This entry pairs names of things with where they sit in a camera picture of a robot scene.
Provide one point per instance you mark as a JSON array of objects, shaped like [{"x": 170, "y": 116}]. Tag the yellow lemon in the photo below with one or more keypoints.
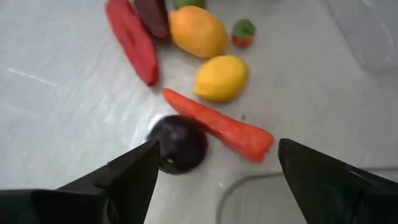
[{"x": 220, "y": 77}]

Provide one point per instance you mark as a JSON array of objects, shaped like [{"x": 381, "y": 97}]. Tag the round green lime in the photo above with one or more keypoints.
[{"x": 189, "y": 3}]

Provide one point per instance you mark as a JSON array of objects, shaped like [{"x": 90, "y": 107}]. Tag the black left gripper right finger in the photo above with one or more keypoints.
[{"x": 326, "y": 189}]

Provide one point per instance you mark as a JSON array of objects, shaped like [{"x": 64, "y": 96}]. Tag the red chili pepper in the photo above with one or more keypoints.
[{"x": 133, "y": 40}]

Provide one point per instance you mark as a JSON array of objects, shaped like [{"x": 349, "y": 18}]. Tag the orange carrot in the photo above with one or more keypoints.
[{"x": 224, "y": 127}]

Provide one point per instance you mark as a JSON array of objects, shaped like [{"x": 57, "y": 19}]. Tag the orange lemon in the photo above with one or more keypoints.
[{"x": 196, "y": 31}]

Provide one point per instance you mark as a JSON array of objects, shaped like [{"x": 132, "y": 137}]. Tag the dark purple plum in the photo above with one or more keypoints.
[{"x": 183, "y": 143}]

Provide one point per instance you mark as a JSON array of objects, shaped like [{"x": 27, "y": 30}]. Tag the clear plastic basket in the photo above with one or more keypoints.
[
  {"x": 373, "y": 37},
  {"x": 255, "y": 202}
]

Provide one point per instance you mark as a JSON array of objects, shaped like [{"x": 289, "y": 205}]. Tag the red strawberry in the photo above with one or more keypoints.
[{"x": 242, "y": 34}]

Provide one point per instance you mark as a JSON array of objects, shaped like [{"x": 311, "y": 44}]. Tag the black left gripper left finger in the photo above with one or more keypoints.
[{"x": 130, "y": 186}]

